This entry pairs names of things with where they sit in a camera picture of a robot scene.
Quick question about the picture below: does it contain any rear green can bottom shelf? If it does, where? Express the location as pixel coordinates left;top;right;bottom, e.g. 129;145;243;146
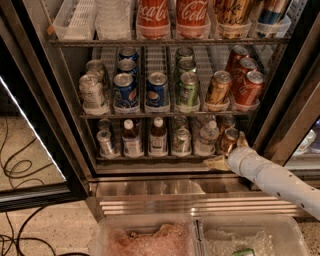
172;116;189;131

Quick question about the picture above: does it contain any blue can top shelf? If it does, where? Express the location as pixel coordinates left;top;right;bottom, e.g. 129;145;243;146
257;0;291;38

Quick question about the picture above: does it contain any gold can top shelf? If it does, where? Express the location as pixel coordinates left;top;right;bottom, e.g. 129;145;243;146
213;0;251;38

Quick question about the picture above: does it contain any middle red Coke can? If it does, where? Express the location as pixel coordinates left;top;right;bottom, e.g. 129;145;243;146
231;57;258;93

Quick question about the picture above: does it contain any front white can middle shelf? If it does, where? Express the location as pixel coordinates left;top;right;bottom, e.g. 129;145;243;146
79;74;109;116

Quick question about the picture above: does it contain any black floor cable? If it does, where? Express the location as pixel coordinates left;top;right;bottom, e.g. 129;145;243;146
0;116;91;256

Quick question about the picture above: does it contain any stainless steel fridge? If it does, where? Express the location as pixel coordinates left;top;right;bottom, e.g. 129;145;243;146
19;0;320;224

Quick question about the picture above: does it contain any rear green can middle shelf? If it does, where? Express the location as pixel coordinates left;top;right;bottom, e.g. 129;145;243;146
175;47;194;62

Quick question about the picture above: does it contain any green can shelf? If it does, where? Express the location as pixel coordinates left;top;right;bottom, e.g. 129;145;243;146
176;72;200;113
177;59;197;76
175;47;194;62
172;116;189;131
173;129;191;156

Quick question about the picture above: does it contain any rear slim silver can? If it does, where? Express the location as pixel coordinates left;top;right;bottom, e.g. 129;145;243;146
97;118;111;130

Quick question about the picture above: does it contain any front water bottle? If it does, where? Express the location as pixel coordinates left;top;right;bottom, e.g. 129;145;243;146
195;121;219;156

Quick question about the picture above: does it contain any right tea bottle white cap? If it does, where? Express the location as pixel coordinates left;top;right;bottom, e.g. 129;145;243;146
149;117;168;157

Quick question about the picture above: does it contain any front green can bottom shelf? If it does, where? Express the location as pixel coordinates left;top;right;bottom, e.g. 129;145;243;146
173;129;191;156

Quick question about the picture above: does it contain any water bottle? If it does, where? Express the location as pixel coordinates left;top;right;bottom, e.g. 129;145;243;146
195;115;216;130
195;121;219;156

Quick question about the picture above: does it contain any front slim silver can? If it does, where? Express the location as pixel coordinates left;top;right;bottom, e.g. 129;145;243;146
96;129;116;155

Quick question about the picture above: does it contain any white can shelf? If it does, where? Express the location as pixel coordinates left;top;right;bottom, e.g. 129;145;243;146
79;74;109;116
86;59;109;90

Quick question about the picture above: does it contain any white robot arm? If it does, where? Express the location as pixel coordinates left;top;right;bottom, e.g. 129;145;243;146
204;132;320;220

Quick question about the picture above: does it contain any right clear plastic bin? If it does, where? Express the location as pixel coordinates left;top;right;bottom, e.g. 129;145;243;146
198;215;310;256

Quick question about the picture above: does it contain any green can in bin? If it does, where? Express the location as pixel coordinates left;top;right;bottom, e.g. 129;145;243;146
232;248;256;256

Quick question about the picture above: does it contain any orange can middle shelf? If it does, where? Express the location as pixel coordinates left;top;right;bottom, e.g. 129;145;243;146
205;71;233;105

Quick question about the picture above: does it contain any white ribbed container top shelf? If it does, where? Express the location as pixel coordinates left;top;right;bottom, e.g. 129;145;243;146
95;0;131;40

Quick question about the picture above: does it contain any rear red Coke can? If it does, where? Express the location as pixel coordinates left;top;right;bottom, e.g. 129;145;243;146
225;45;250;72

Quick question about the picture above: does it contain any coca-cola bottle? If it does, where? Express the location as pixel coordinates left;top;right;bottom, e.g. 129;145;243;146
176;0;208;38
138;0;169;39

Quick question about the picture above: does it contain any slim silver can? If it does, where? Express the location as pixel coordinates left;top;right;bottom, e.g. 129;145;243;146
96;129;116;155
97;118;111;130

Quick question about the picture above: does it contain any rear left Pepsi can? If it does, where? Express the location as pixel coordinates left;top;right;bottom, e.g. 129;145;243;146
118;47;139;62

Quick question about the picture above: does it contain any empty clear tray top shelf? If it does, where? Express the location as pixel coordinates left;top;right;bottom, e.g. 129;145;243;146
53;0;96;41

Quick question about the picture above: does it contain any middle left Pepsi can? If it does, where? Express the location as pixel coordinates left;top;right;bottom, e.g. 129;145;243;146
117;59;138;76

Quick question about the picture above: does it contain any front left Pepsi can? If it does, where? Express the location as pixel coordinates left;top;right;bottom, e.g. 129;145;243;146
113;73;138;110

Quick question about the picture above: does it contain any left clear plastic bin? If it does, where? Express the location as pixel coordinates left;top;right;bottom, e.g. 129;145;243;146
94;214;199;256

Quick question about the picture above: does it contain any orange can shelf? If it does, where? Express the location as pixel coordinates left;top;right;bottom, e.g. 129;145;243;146
205;71;233;105
219;115;236;131
219;127;239;154

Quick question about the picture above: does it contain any clear plastic bin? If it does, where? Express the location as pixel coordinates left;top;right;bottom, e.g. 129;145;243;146
198;215;310;256
94;214;199;256

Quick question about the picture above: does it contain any right Coca-Cola bottle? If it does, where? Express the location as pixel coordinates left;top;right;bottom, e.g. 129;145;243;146
176;0;208;38

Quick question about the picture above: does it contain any left Coca-Cola bottle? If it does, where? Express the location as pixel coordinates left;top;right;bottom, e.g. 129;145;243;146
138;0;169;39

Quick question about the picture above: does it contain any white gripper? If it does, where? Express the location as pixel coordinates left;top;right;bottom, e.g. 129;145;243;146
203;131;268;181

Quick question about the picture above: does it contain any red coke can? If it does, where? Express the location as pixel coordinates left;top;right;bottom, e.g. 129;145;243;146
225;45;250;72
235;71;265;106
231;57;258;93

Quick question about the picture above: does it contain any open fridge glass door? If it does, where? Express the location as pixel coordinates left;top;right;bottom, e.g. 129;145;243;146
0;6;87;212

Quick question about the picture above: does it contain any rear water bottle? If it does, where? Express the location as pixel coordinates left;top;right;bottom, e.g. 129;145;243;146
195;115;216;130

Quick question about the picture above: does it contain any front green can middle shelf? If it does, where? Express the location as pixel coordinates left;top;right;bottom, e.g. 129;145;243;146
176;72;200;113

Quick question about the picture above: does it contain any tea bottle white cap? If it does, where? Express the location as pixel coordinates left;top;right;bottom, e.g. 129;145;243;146
149;117;168;157
122;119;143;158

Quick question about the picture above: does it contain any left tea bottle white cap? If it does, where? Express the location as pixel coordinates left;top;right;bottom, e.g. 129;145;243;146
122;119;143;158

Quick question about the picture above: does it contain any front red Coke can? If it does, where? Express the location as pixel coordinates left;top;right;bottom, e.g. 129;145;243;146
235;71;265;106

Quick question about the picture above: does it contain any rear white can middle shelf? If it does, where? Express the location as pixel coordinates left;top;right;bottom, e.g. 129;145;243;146
86;59;109;90

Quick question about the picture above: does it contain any single right Pepsi can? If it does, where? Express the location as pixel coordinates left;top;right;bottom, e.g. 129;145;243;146
146;72;169;108

